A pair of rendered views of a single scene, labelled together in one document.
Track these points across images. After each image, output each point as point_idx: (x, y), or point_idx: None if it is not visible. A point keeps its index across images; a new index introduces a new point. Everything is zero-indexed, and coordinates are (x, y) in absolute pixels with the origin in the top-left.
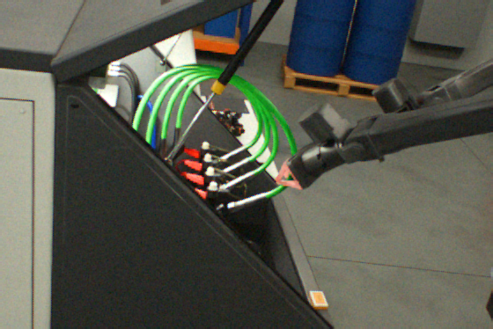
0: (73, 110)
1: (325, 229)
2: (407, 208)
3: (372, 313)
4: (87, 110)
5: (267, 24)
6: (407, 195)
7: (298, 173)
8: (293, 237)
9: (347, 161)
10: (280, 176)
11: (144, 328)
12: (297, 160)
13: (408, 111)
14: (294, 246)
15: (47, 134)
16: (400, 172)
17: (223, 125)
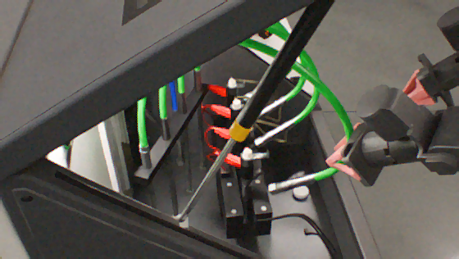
0: (27, 204)
1: (353, 79)
2: (425, 47)
3: (405, 165)
4: (47, 201)
5: (313, 33)
6: (424, 33)
7: (360, 171)
8: (343, 179)
9: (430, 169)
10: (332, 161)
11: None
12: (356, 152)
13: None
14: (346, 193)
15: (5, 233)
16: (415, 9)
17: (249, 51)
